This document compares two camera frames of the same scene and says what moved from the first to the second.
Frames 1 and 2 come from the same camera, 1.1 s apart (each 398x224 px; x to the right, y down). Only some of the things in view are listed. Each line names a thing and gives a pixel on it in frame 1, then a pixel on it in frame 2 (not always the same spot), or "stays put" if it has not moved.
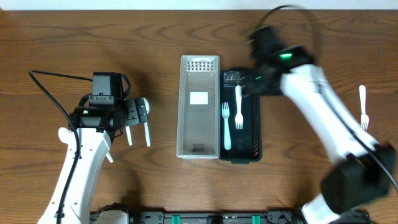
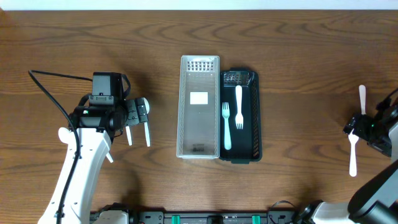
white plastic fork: x=239 y=119 stays put
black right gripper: x=250 y=83 to x=366 y=120
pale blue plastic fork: x=226 y=112 stays put
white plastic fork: x=364 y=119 stays put
